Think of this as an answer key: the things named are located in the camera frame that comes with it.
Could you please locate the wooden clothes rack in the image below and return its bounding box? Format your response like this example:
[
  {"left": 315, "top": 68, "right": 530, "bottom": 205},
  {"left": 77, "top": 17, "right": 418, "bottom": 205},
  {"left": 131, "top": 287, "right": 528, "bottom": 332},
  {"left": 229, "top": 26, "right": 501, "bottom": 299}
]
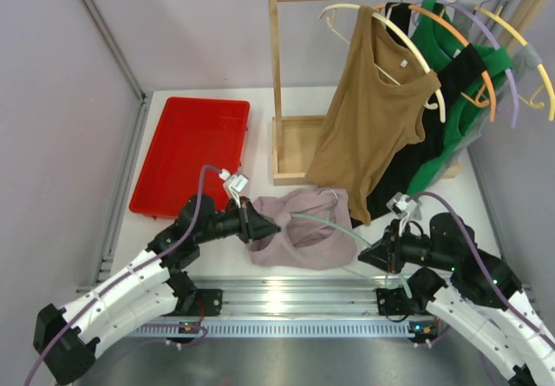
[{"left": 265, "top": 0, "right": 555, "bottom": 186}]

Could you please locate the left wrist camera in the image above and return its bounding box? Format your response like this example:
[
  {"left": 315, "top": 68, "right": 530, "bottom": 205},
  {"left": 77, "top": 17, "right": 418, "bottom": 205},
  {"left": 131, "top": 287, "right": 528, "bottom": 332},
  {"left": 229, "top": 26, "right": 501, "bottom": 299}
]
[{"left": 219, "top": 169, "right": 250, "bottom": 207}]

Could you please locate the pink tank top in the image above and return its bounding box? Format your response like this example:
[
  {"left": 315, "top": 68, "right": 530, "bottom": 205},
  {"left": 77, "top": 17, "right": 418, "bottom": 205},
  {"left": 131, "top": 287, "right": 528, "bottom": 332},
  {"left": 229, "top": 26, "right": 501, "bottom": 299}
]
[{"left": 247, "top": 188, "right": 357, "bottom": 271}]

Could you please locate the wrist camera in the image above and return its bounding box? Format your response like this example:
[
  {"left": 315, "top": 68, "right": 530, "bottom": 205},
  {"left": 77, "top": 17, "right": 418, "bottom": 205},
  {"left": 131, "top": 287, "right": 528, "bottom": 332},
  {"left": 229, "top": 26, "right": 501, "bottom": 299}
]
[
  {"left": 219, "top": 169, "right": 250, "bottom": 207},
  {"left": 386, "top": 193, "right": 421, "bottom": 236}
]

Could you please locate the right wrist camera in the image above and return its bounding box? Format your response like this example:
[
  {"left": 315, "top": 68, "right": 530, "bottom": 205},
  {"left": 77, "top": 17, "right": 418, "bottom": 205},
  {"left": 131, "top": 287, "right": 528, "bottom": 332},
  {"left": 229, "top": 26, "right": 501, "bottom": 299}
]
[{"left": 386, "top": 193, "right": 421, "bottom": 236}]

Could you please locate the orange hanger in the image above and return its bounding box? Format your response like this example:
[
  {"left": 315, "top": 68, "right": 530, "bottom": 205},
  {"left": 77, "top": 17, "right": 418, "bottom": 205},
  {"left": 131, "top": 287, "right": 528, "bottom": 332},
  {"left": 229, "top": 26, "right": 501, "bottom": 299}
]
[{"left": 383, "top": 0, "right": 495, "bottom": 124}]

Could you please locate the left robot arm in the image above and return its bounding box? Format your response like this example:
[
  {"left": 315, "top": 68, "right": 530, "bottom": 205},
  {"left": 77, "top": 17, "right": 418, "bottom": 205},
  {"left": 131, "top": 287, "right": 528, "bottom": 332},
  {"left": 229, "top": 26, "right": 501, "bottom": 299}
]
[{"left": 33, "top": 194, "right": 281, "bottom": 385}]

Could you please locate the red plastic tray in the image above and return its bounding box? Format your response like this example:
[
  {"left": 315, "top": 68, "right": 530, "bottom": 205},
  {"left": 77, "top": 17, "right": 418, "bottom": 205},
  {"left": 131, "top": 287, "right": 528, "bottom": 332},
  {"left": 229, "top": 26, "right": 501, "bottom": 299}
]
[{"left": 129, "top": 96, "right": 251, "bottom": 219}]

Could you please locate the brown tank top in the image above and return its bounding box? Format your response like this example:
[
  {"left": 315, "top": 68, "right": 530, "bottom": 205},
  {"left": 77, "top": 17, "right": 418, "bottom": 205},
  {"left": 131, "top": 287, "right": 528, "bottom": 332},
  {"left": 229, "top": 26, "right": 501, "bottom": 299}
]
[{"left": 306, "top": 6, "right": 441, "bottom": 225}]

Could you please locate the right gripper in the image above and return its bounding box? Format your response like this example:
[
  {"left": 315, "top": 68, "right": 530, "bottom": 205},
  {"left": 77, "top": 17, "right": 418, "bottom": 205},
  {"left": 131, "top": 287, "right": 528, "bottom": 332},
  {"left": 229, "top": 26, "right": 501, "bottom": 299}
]
[{"left": 358, "top": 217, "right": 455, "bottom": 272}]

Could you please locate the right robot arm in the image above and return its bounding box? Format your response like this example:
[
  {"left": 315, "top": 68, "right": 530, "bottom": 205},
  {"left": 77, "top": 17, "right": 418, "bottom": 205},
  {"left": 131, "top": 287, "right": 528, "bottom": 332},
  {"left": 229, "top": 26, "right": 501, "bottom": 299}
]
[{"left": 358, "top": 213, "right": 554, "bottom": 385}]

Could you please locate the black tank top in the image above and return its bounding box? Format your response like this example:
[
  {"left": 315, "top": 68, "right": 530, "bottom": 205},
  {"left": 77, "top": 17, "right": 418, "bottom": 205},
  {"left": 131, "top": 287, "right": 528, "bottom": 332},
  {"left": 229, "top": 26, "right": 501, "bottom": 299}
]
[{"left": 349, "top": 2, "right": 486, "bottom": 226}]

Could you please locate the mint green hanger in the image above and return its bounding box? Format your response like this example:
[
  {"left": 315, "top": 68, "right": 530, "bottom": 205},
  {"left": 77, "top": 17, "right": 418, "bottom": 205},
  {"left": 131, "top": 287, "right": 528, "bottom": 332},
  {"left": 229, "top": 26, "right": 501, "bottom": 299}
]
[{"left": 289, "top": 187, "right": 415, "bottom": 300}]

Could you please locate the yellow hanger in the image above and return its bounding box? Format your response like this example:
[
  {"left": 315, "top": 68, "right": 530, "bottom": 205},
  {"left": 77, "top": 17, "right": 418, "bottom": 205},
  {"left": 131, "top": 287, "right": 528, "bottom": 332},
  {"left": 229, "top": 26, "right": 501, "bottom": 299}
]
[{"left": 473, "top": 0, "right": 554, "bottom": 128}]

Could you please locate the aluminium mounting rail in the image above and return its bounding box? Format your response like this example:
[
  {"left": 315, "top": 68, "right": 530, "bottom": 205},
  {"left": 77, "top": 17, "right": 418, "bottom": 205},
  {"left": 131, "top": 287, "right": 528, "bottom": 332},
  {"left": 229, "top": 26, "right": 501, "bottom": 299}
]
[{"left": 69, "top": 274, "right": 539, "bottom": 339}]

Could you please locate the cream hanger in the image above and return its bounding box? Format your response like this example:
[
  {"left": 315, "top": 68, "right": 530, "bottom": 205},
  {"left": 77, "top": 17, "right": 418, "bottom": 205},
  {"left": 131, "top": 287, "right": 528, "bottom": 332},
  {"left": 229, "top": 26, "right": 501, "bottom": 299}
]
[{"left": 318, "top": 3, "right": 447, "bottom": 123}]

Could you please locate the purple hanger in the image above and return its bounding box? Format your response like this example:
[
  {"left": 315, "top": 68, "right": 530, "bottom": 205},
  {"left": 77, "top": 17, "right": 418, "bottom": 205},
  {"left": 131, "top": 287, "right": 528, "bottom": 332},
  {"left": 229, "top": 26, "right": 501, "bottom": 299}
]
[{"left": 450, "top": 0, "right": 520, "bottom": 128}]

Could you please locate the green tank top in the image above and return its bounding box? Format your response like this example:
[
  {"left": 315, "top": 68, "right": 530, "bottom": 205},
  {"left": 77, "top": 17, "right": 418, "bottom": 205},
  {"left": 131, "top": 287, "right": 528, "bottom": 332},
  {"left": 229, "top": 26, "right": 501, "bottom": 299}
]
[{"left": 398, "top": 0, "right": 513, "bottom": 200}]

